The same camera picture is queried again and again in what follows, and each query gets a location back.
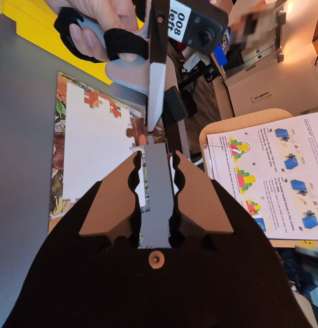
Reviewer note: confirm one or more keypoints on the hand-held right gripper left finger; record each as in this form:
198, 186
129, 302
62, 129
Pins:
110, 205

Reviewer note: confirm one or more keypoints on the person's left hand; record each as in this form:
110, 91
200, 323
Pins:
102, 10

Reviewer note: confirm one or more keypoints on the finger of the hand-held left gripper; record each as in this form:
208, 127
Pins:
156, 97

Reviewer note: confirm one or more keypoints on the orange jigsaw puzzle piece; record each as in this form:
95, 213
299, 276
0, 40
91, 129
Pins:
114, 109
93, 100

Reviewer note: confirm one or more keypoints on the yellow smiley sticker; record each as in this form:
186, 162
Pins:
307, 243

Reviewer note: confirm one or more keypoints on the grey wall label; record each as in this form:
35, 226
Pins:
261, 96

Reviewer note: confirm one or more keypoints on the brown jigsaw puzzle piece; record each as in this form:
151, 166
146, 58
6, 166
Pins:
138, 130

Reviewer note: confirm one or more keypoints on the yellow plastic bin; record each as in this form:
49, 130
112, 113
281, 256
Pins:
46, 46

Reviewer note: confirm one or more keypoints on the instruction sheet on board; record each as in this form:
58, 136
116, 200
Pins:
225, 123

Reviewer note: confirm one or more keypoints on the jigsaw puzzle board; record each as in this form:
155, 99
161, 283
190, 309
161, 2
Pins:
97, 153

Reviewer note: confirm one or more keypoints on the colourful toy box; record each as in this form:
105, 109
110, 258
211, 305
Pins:
225, 38

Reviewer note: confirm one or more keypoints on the blue storage bin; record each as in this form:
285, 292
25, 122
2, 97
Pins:
219, 55

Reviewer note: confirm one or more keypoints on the grey jigsaw puzzle piece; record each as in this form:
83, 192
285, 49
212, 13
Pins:
134, 147

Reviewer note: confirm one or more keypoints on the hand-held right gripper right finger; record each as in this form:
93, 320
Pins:
200, 205

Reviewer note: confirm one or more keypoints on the wooden background desk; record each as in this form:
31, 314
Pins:
218, 69

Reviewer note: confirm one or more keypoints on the wall lamp bar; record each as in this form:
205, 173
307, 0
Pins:
280, 38

